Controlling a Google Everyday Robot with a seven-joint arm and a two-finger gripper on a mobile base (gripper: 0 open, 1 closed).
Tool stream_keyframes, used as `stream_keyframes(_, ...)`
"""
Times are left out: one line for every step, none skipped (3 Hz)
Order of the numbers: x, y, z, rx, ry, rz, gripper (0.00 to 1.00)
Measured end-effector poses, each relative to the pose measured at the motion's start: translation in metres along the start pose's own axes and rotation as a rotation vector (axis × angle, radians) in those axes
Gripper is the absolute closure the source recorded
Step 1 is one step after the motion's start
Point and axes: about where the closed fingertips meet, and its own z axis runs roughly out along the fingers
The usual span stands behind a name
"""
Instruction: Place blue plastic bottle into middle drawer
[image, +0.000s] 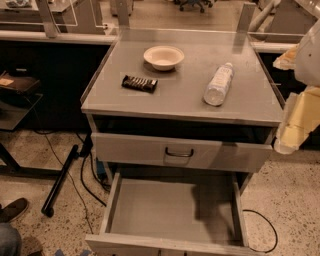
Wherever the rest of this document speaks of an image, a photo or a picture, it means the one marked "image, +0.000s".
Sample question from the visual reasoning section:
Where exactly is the dark striped snack bar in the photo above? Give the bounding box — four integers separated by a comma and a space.
122, 75, 158, 93

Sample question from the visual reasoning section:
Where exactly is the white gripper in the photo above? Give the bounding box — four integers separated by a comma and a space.
273, 20, 320, 154

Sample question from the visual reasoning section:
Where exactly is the blue jeans leg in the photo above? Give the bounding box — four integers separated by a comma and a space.
0, 223, 22, 256

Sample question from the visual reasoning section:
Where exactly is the open middle drawer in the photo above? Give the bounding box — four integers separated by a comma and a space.
86, 172, 262, 256

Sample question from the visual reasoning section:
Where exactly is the brown shoe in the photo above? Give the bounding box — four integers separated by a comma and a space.
0, 198, 29, 223

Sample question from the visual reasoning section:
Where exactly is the black metal stand leg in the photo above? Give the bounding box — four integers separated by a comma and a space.
41, 135, 92, 218

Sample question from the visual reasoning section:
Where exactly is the black floor cable right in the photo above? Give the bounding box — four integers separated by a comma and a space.
242, 208, 279, 254

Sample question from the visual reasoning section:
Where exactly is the grey drawer cabinet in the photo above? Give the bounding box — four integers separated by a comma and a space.
79, 27, 286, 256

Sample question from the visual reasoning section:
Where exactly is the office chair base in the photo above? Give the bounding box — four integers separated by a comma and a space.
173, 0, 216, 13

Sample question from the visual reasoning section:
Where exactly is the closed top drawer with handle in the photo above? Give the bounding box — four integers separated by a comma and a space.
92, 133, 272, 172

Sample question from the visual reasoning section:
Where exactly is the white paper bowl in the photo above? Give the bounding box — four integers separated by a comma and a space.
143, 46, 184, 71

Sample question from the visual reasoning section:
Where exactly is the dark side table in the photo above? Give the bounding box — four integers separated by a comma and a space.
0, 72, 63, 179

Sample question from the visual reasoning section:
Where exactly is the black cable on floor left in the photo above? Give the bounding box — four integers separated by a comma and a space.
33, 129, 111, 234

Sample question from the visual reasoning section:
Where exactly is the clear plastic water bottle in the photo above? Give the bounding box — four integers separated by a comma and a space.
203, 63, 234, 106

